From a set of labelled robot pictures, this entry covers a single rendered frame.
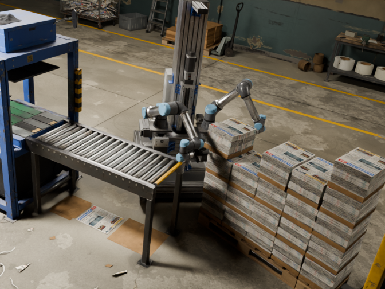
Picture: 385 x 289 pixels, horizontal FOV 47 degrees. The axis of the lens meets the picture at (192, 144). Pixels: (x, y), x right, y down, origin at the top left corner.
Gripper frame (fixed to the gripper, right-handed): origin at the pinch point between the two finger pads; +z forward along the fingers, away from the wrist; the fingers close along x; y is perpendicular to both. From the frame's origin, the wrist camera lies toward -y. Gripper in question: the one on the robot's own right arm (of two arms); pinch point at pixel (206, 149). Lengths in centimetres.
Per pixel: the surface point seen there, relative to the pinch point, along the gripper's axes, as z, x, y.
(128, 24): 385, 649, -70
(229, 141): 5.1, -20.1, 16.5
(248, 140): 30.7, -21.2, 11.8
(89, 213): -76, 73, -84
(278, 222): 8, -84, -31
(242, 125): 33.3, -9.1, 21.2
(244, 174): 6.8, -41.1, -6.0
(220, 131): 4.5, -8.4, 22.2
